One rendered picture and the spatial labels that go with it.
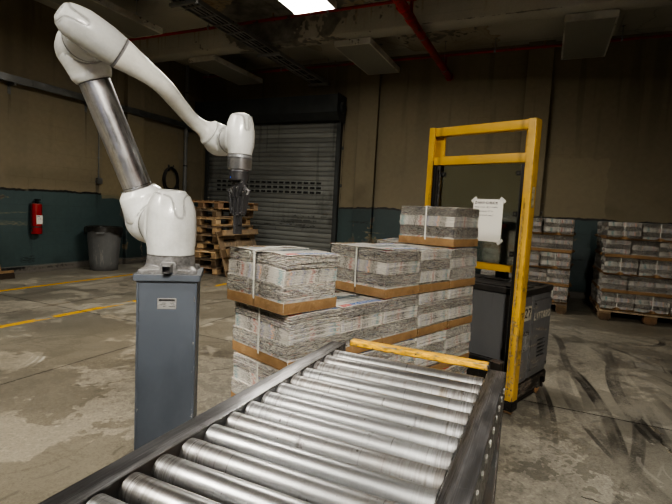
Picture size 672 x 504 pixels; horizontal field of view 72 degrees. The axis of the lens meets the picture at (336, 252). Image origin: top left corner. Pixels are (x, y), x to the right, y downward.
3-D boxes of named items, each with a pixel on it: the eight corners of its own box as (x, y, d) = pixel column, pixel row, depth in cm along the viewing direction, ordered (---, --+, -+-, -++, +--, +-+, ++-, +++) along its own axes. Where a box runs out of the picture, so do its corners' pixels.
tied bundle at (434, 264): (363, 283, 262) (365, 243, 260) (395, 280, 282) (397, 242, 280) (418, 294, 235) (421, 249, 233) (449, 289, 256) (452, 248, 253)
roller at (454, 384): (321, 352, 138) (317, 368, 136) (485, 384, 118) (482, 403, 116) (327, 357, 142) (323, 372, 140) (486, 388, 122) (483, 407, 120)
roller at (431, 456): (249, 420, 105) (253, 398, 106) (458, 479, 86) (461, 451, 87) (237, 424, 101) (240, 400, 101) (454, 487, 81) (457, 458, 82)
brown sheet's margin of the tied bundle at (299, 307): (256, 307, 181) (257, 296, 180) (310, 299, 202) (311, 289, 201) (282, 315, 170) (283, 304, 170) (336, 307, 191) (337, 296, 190)
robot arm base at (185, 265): (134, 275, 142) (134, 257, 142) (146, 266, 164) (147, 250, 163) (196, 276, 146) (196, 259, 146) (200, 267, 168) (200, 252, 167)
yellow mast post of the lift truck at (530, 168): (498, 398, 294) (522, 118, 279) (504, 394, 301) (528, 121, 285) (511, 402, 288) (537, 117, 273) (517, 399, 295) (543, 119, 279)
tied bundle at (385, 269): (326, 288, 240) (329, 243, 238) (363, 283, 261) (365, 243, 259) (383, 300, 214) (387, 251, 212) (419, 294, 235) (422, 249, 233)
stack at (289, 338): (226, 480, 207) (232, 298, 199) (386, 410, 290) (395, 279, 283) (280, 524, 180) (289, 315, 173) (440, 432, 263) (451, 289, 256)
